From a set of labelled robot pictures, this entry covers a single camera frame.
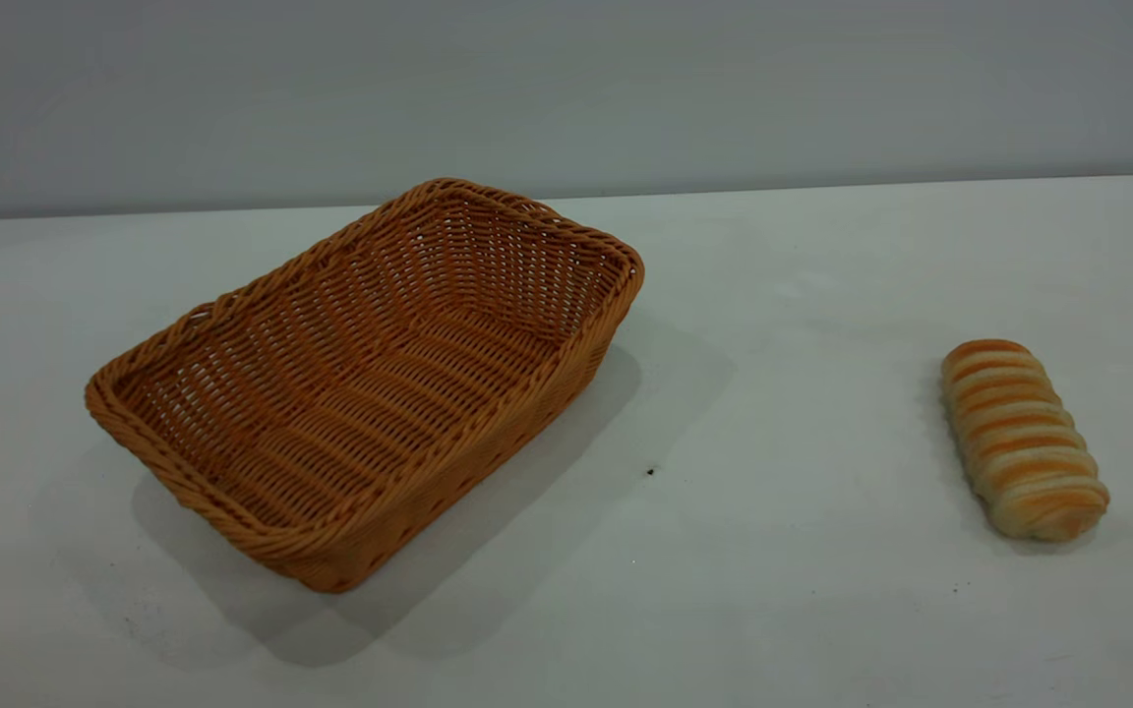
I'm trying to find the striped spiral bread roll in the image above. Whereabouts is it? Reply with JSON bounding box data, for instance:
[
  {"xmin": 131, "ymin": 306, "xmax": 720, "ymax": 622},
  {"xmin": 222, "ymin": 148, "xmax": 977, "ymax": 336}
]
[{"xmin": 938, "ymin": 338, "xmax": 1111, "ymax": 543}]

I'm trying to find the woven orange wicker basket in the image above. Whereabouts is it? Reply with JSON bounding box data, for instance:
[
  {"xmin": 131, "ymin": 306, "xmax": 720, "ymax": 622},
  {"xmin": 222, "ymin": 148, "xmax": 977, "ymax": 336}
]
[{"xmin": 85, "ymin": 177, "xmax": 646, "ymax": 595}]

